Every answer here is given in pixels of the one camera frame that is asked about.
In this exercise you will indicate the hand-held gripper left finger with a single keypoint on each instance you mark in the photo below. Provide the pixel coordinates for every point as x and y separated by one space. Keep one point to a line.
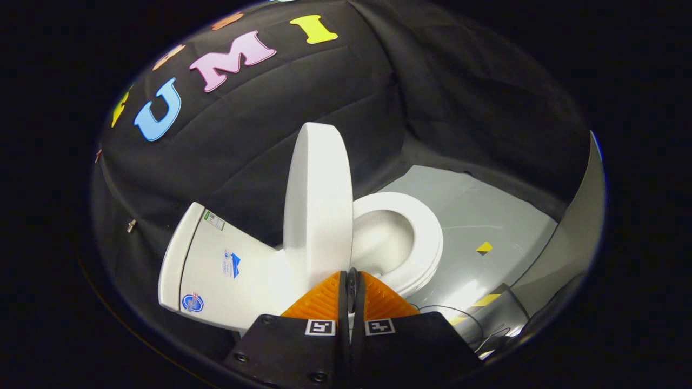
303 356

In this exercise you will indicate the white toilet seat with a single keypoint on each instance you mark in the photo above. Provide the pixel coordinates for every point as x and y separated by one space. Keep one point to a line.
427 237

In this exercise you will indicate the yellow black striped tape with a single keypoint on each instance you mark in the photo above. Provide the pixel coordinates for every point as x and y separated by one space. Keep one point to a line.
484 301

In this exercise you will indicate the white toilet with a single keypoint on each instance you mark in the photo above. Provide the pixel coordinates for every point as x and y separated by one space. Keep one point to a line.
216 270

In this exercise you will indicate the small metal clip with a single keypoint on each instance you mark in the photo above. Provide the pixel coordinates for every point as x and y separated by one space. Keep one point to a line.
131 225

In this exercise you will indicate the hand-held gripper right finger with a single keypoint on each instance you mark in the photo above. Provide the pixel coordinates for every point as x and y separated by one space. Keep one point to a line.
400 356

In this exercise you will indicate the yellow floor tape square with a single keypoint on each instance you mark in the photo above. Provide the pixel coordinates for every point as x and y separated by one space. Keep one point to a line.
484 247

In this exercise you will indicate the black backdrop cloth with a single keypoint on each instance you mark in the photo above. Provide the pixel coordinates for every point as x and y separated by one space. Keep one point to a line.
243 135

